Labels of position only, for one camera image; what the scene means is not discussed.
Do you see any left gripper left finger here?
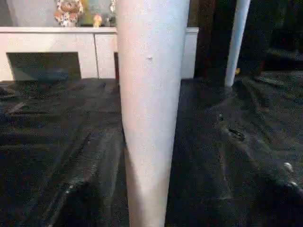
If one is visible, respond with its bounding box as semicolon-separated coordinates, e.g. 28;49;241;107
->
22;119;130;227

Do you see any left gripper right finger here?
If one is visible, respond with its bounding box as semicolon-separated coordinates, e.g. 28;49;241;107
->
216;114;303;227

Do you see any white plastic table leg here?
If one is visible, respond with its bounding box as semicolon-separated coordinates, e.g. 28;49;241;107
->
224;0;251;87
116;0;191;227

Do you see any black glossy mat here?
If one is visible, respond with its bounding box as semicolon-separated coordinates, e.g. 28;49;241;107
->
0;68;303;227

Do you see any white cabinet with glass doors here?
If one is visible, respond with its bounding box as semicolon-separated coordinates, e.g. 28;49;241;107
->
0;26;200;81

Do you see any small yellow figurine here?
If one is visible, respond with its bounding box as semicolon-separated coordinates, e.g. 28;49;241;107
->
93;14;104;27

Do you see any floral patterned ornament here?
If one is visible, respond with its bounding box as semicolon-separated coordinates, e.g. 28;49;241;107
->
54;0;85;27

